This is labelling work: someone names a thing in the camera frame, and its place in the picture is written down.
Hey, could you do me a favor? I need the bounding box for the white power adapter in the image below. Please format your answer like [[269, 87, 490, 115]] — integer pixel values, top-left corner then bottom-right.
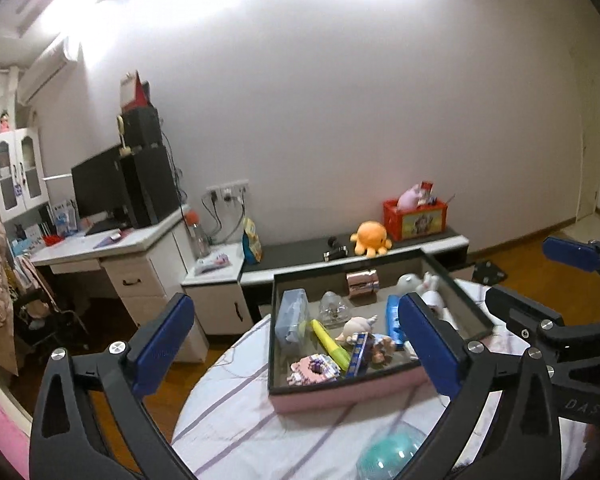
[[438, 308, 458, 330]]

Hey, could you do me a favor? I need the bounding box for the white bunny figurine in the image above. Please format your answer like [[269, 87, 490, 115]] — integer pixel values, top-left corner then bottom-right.
[[416, 272, 445, 311]]

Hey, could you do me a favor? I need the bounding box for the blue highlighter marker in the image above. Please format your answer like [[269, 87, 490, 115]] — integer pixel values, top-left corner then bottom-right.
[[386, 295, 407, 350]]

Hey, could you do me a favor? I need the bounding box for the clear plastic swab box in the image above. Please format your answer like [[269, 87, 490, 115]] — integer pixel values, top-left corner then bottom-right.
[[274, 288, 309, 356]]

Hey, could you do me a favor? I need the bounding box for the teal capsule ball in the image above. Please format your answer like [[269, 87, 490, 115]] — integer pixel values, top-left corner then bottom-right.
[[356, 420, 426, 480]]

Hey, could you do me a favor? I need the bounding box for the pink building block donut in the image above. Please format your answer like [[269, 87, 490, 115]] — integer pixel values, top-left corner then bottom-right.
[[287, 353, 340, 386]]

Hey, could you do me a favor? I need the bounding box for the rose gold cylinder jar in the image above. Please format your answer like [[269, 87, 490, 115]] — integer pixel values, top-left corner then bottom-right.
[[346, 269, 379, 297]]

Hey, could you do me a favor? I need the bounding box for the blue gold lighter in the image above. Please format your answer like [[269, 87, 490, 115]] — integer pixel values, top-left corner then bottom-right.
[[346, 333, 373, 378]]

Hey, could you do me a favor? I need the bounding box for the pink pig doll figurine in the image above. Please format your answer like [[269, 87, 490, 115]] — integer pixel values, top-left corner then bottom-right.
[[336, 315, 396, 365]]

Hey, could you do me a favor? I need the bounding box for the yellow highlighter marker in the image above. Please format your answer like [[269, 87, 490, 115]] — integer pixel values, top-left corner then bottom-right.
[[311, 318, 351, 372]]

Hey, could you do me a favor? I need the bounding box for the black bathroom scale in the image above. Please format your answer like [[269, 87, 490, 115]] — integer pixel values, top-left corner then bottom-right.
[[471, 260, 508, 286]]

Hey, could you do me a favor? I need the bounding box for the white computer desk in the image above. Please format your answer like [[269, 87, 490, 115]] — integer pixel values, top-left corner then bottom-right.
[[32, 210, 194, 326]]

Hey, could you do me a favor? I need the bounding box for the low white tv cabinet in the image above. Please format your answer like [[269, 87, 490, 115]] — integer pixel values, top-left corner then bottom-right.
[[182, 228, 469, 337]]

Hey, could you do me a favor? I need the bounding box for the red cap water bottle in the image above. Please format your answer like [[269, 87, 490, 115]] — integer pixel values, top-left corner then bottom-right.
[[184, 210, 210, 259]]

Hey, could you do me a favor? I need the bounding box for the red storage crate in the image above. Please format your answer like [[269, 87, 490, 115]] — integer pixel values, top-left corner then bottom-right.
[[382, 200, 448, 242]]

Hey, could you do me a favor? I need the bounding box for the snack bag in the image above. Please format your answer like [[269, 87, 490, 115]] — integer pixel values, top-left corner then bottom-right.
[[242, 218, 262, 264]]

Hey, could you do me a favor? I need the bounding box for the pink bed quilt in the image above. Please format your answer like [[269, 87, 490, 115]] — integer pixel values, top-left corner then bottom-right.
[[0, 405, 30, 479]]

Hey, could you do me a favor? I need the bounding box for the pink plush toy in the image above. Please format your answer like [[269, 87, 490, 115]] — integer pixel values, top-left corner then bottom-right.
[[396, 184, 427, 212]]

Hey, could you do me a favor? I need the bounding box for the black computer tower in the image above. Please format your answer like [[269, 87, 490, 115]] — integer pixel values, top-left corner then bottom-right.
[[118, 145, 181, 229]]

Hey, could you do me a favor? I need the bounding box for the orange octopus plush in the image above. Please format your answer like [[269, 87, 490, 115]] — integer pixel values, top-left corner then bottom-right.
[[350, 221, 392, 258]]

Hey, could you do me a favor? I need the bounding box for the pink and black tray box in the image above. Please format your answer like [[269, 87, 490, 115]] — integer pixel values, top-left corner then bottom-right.
[[268, 249, 493, 414]]

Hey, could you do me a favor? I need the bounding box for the black computer monitor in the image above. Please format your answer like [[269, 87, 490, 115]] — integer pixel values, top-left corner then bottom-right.
[[71, 146, 124, 218]]

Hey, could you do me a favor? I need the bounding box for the black small clip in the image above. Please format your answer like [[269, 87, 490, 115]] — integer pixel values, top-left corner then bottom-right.
[[323, 236, 349, 262]]

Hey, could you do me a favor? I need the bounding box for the black speaker box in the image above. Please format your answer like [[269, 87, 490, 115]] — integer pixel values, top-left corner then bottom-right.
[[121, 106, 162, 148]]

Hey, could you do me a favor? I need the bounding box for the red desk calendar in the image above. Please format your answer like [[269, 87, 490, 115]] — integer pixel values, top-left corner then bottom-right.
[[120, 70, 150, 113]]

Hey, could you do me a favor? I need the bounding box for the small pink doll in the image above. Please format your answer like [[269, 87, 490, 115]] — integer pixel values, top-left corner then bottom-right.
[[0, 110, 12, 133]]

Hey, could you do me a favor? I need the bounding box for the white air conditioner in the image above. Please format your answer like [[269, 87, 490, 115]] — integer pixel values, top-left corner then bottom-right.
[[17, 36, 81, 105]]

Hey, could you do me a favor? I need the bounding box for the wall power strip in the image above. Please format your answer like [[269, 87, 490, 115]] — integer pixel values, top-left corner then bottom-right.
[[207, 179, 249, 202]]

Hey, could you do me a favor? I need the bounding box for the white wall cabinet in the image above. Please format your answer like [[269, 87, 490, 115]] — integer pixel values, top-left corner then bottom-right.
[[0, 128, 48, 222]]

